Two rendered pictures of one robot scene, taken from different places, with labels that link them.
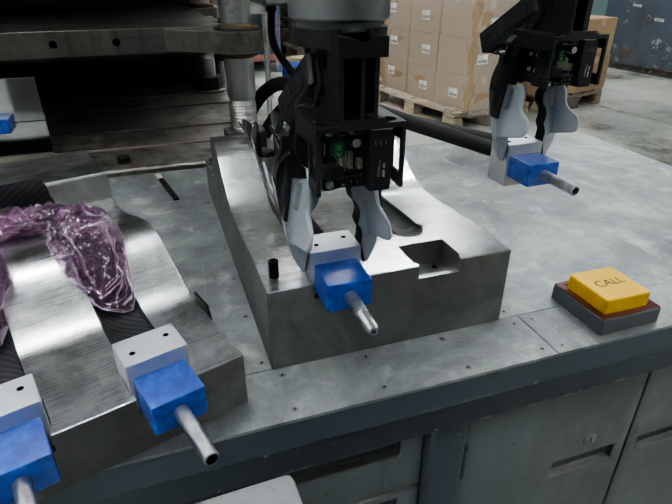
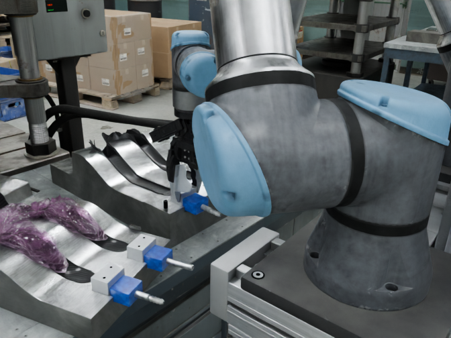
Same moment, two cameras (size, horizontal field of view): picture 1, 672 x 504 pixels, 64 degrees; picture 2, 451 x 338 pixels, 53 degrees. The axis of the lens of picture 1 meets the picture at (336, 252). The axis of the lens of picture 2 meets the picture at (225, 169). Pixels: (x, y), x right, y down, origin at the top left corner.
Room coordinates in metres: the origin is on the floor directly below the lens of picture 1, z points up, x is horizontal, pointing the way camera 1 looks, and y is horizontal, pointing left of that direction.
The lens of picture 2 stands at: (-0.38, 0.40, 1.38)
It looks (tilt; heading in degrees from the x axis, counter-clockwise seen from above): 24 degrees down; 329
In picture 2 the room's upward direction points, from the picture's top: 1 degrees clockwise
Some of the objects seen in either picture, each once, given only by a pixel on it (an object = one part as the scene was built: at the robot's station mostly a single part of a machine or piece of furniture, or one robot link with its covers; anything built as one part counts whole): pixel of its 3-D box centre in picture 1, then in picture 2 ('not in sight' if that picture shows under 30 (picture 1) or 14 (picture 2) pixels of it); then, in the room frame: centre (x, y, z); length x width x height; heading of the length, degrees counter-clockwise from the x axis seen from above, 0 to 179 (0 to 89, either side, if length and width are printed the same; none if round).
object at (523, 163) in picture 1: (537, 171); not in sight; (0.62, -0.25, 0.93); 0.13 x 0.05 x 0.05; 19
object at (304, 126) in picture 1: (342, 109); (194, 136); (0.42, -0.01, 1.05); 0.09 x 0.08 x 0.12; 19
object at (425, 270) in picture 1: (428, 267); not in sight; (0.49, -0.10, 0.87); 0.05 x 0.05 x 0.04; 19
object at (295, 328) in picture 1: (321, 197); (141, 172); (0.69, 0.02, 0.87); 0.50 x 0.26 x 0.14; 19
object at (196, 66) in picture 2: not in sight; (209, 71); (0.33, 0.01, 1.21); 0.11 x 0.11 x 0.08; 73
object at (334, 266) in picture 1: (346, 290); (198, 204); (0.41, -0.01, 0.89); 0.13 x 0.05 x 0.05; 19
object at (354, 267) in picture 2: not in sight; (370, 235); (-0.08, 0.01, 1.09); 0.15 x 0.15 x 0.10
